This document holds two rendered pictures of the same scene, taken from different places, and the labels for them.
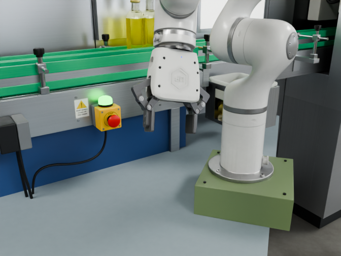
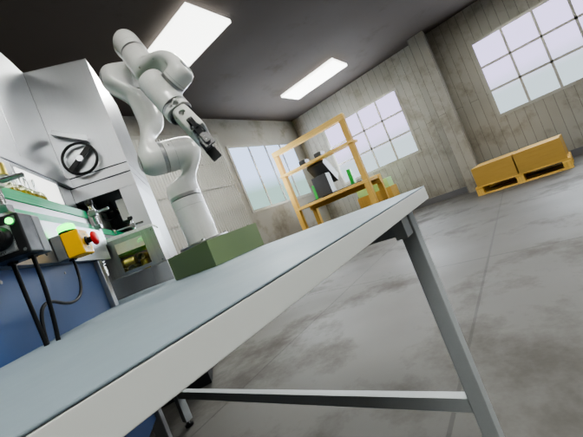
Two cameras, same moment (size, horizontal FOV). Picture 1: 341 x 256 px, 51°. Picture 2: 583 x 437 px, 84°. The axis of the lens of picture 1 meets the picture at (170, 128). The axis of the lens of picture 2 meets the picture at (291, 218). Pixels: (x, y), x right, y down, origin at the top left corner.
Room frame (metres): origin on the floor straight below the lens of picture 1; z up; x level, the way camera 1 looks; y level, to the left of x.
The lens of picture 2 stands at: (0.21, 0.86, 0.80)
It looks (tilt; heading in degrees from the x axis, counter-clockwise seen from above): 0 degrees down; 289
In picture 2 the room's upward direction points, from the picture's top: 22 degrees counter-clockwise
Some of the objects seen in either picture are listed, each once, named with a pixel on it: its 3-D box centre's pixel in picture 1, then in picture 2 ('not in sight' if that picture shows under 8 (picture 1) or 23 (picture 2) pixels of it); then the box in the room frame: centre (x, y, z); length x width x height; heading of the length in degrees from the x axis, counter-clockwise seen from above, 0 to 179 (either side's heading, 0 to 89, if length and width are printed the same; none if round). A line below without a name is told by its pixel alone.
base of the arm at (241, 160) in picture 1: (242, 138); (195, 221); (0.95, -0.21, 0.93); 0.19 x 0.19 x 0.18
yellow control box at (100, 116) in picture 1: (106, 117); (74, 245); (1.06, 0.20, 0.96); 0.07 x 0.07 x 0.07; 33
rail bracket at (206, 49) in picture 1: (203, 50); (87, 217); (1.36, -0.12, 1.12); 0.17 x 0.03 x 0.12; 33
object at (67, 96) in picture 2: not in sight; (99, 146); (2.08, -1.07, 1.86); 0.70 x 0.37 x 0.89; 123
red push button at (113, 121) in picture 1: (112, 120); (91, 238); (1.03, 0.18, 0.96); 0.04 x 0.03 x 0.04; 123
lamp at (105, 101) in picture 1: (105, 100); (66, 229); (1.07, 0.20, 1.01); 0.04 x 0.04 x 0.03
